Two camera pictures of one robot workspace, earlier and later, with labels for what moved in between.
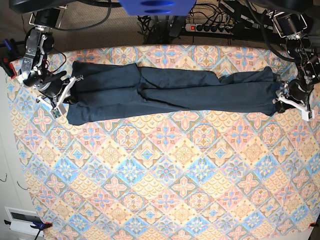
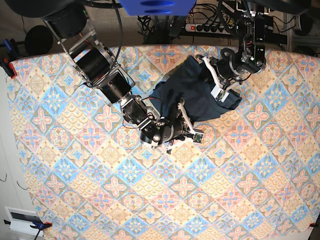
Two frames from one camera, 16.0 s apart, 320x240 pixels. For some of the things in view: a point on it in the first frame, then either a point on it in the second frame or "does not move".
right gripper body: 298,89 -> 231,66
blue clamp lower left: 41,226 does not move
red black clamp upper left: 8,53 does not move
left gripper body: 54,88 -> 162,131
